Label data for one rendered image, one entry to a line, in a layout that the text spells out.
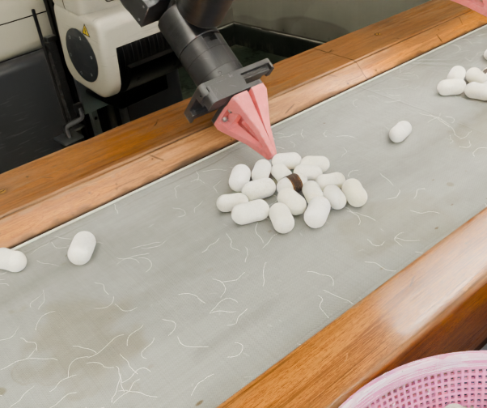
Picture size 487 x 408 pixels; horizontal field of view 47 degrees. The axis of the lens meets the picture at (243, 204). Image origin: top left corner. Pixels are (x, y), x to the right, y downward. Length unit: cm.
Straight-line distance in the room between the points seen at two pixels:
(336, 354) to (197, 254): 19
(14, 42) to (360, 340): 106
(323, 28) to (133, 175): 228
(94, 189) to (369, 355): 36
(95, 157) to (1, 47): 67
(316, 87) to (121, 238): 37
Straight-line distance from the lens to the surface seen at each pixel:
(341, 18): 277
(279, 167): 62
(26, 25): 133
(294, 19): 297
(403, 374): 40
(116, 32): 108
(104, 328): 49
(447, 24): 103
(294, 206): 56
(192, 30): 67
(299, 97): 78
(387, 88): 83
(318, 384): 39
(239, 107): 62
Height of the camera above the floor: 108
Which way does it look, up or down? 35 degrees down
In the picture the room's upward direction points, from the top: 6 degrees counter-clockwise
